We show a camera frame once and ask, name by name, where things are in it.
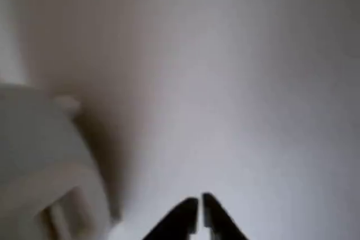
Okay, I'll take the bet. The white rice cooker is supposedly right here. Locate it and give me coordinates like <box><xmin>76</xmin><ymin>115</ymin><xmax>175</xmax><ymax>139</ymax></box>
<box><xmin>0</xmin><ymin>82</ymin><xmax>122</xmax><ymax>240</ymax></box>

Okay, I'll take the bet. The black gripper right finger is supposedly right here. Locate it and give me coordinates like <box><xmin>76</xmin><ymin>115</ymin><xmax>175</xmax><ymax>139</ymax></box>
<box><xmin>201</xmin><ymin>192</ymin><xmax>246</xmax><ymax>240</ymax></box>

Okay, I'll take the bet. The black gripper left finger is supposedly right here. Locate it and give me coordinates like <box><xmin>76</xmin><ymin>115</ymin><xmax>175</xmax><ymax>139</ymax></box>
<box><xmin>142</xmin><ymin>197</ymin><xmax>199</xmax><ymax>240</ymax></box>

